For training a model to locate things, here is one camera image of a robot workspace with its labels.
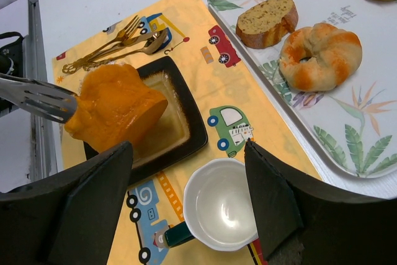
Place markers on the right gripper silver slotted tong finger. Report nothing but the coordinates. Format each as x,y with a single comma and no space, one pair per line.
40,98

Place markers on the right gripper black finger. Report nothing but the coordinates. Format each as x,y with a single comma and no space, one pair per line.
302,220
69,217

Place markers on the large orange muffin bread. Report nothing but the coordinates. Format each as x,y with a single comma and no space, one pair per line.
115,105

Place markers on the orange twisted bagel bread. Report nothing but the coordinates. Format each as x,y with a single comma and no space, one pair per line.
319,58

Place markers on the sliced bread piece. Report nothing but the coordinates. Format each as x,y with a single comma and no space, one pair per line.
265,24

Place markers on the green mug white inside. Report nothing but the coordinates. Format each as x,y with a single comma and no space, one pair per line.
217,208

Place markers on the gold fork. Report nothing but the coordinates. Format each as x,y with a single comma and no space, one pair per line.
121,36

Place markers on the white floral serving tray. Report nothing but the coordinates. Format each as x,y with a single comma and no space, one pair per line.
353,126

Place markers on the gold spoon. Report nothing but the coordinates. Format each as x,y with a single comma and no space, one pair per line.
151,46

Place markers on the square black brown plate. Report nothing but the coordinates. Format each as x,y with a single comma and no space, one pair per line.
179,132

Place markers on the yellow vehicle print placemat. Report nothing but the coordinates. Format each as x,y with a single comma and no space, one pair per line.
211,85

